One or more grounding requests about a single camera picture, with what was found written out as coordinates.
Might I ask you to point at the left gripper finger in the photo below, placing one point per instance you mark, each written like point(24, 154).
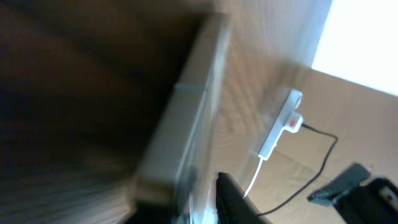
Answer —
point(230, 205)

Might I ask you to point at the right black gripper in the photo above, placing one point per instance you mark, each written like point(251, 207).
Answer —
point(374, 203)

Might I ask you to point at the Galaxy smartphone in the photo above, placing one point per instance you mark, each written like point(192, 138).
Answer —
point(172, 173)

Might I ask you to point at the white USB charger plug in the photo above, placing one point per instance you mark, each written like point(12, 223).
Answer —
point(293, 122)

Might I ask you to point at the cardboard sheet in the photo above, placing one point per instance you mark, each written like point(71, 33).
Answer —
point(344, 123)

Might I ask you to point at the white power strip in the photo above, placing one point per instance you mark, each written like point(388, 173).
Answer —
point(291, 103)

